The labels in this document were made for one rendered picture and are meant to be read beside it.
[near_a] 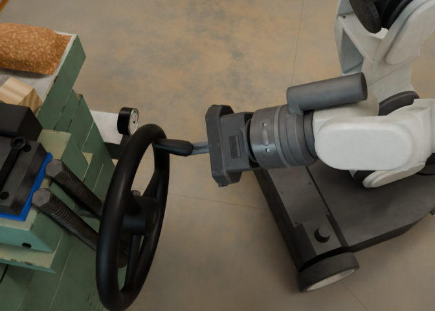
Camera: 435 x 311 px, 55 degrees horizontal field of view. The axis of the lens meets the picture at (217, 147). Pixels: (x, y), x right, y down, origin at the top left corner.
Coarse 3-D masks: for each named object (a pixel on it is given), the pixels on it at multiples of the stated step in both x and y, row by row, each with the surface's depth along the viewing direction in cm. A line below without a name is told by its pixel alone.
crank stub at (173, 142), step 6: (156, 144) 64; (162, 144) 64; (168, 144) 64; (174, 144) 63; (180, 144) 63; (186, 144) 63; (192, 144) 64; (162, 150) 64; (168, 150) 64; (174, 150) 64; (180, 150) 63; (186, 150) 63; (192, 150) 65; (186, 156) 64
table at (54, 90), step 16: (64, 32) 74; (80, 48) 75; (64, 64) 70; (80, 64) 76; (0, 80) 68; (32, 80) 68; (48, 80) 68; (64, 80) 71; (48, 96) 67; (64, 96) 72; (48, 112) 68; (48, 128) 69; (96, 160) 66; (80, 208) 63; (64, 240) 59; (0, 256) 57; (16, 256) 57; (32, 256) 57; (48, 256) 57
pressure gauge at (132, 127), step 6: (126, 108) 92; (132, 108) 92; (120, 114) 90; (126, 114) 90; (132, 114) 90; (138, 114) 95; (120, 120) 90; (126, 120) 90; (132, 120) 92; (138, 120) 96; (120, 126) 90; (126, 126) 90; (132, 126) 93; (120, 132) 92; (126, 132) 91; (132, 132) 93
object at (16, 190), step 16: (0, 112) 52; (16, 112) 52; (32, 112) 53; (0, 128) 50; (16, 128) 50; (32, 128) 54; (0, 144) 50; (16, 144) 50; (32, 144) 50; (0, 160) 49; (16, 160) 49; (32, 160) 49; (48, 160) 53; (16, 176) 48; (32, 176) 50; (0, 192) 47; (16, 192) 47; (32, 192) 50; (0, 208) 47; (16, 208) 48
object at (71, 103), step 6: (72, 90) 75; (72, 96) 75; (66, 102) 73; (72, 102) 76; (66, 108) 74; (72, 108) 76; (60, 114) 72; (66, 114) 74; (72, 114) 77; (60, 120) 72; (66, 120) 74; (54, 126) 71; (60, 126) 73; (66, 126) 75; (0, 264) 61; (6, 264) 63; (0, 270) 61; (0, 276) 62
